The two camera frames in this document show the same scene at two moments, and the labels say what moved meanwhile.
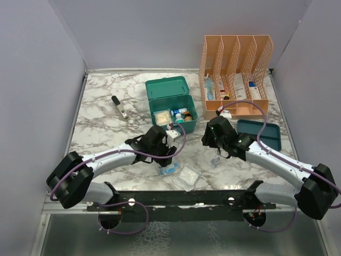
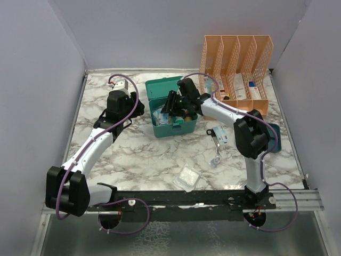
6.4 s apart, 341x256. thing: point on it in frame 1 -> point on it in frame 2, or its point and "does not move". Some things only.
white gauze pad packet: (187, 177) does not move
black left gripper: (170, 151) -> (132, 99)
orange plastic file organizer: (233, 74) does not move
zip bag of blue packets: (172, 168) -> (159, 118)
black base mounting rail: (182, 206) does not move
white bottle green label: (178, 119) does not move
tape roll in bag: (214, 161) does not move
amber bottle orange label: (187, 117) does not move
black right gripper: (206, 138) -> (169, 107)
